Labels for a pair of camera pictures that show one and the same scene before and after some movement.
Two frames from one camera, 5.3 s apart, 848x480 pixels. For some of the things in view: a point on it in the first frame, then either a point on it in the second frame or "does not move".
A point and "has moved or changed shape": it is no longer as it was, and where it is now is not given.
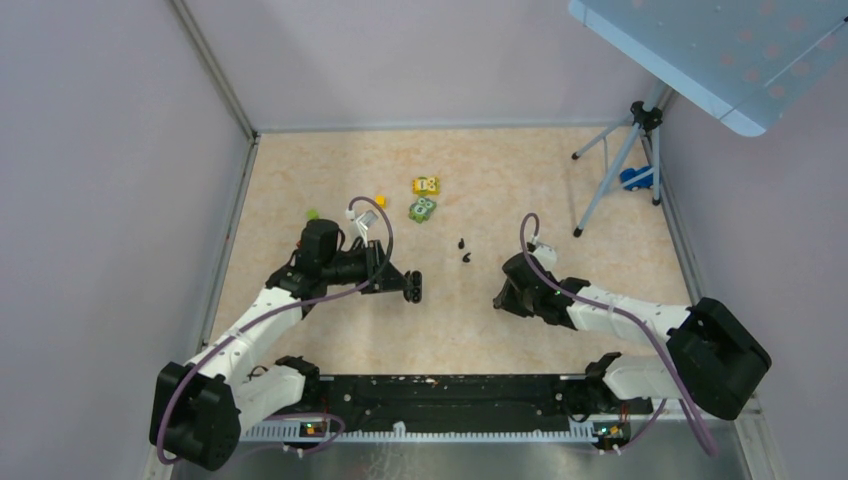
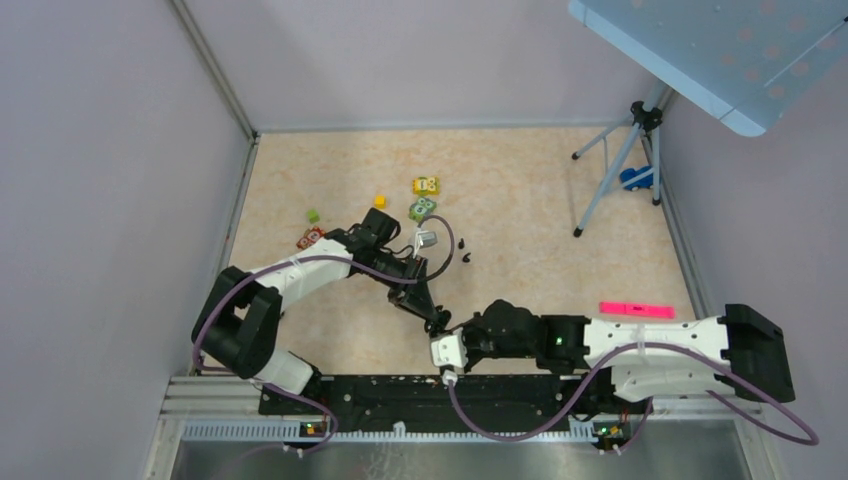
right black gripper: (505, 301) -> (468, 328)
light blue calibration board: (747, 62) does not move
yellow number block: (426, 185) does not move
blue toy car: (628, 173) does not move
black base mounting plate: (465, 401) does not move
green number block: (422, 209) does not move
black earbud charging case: (415, 293) has moved or changed shape
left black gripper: (380, 273) -> (414, 297)
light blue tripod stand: (644, 116) does not move
